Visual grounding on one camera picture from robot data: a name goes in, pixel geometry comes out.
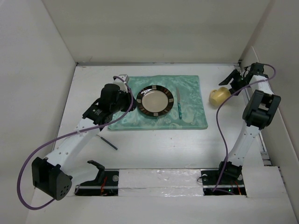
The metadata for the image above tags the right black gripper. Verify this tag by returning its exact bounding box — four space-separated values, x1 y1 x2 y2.
219 69 251 96

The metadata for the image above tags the yellow mug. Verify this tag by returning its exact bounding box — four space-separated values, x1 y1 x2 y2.
209 87 231 107

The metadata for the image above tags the dark rimmed dinner plate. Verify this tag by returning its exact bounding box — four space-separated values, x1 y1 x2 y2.
136 85 174 118

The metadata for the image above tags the green patterned placemat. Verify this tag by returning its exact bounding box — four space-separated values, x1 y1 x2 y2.
108 75 208 131

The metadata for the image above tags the fork with dark handle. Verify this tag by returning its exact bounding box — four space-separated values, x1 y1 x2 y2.
96 134 118 150

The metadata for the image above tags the knife with green handle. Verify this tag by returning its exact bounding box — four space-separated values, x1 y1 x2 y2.
176 87 182 119

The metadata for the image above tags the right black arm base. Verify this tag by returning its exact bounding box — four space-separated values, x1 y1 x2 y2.
197 161 246 196

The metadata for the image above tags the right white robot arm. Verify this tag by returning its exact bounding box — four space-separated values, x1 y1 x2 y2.
216 62 281 184

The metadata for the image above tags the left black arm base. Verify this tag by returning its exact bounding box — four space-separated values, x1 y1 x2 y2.
74 160 120 196

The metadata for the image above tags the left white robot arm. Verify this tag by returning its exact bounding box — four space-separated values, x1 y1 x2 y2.
31 79 135 201

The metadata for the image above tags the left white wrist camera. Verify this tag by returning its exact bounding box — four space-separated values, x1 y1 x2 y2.
113 74 129 84

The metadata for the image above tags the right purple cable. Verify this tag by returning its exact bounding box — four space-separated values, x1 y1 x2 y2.
212 64 278 193

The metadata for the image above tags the purple cable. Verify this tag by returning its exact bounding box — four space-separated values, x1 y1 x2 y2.
212 64 278 193
16 75 135 210

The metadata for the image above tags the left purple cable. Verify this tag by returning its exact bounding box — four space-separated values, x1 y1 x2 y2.
16 75 135 210

